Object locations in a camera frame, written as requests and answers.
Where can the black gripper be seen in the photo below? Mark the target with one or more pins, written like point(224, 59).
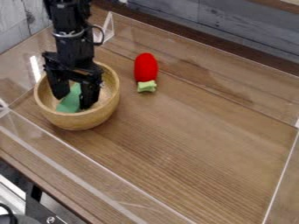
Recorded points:
point(72, 64)

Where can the green rectangular block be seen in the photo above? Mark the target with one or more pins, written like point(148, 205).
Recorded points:
point(70, 103)

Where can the light wooden bowl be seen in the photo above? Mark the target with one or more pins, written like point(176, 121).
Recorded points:
point(86, 119)

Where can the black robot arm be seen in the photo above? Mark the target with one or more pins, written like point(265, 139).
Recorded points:
point(70, 17)

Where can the red plush strawberry toy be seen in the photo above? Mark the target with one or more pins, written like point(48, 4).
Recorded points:
point(146, 72)

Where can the clear acrylic enclosure panel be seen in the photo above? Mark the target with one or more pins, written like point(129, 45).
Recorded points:
point(88, 188)

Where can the black metal table bracket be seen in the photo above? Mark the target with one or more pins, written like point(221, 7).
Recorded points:
point(37, 210)

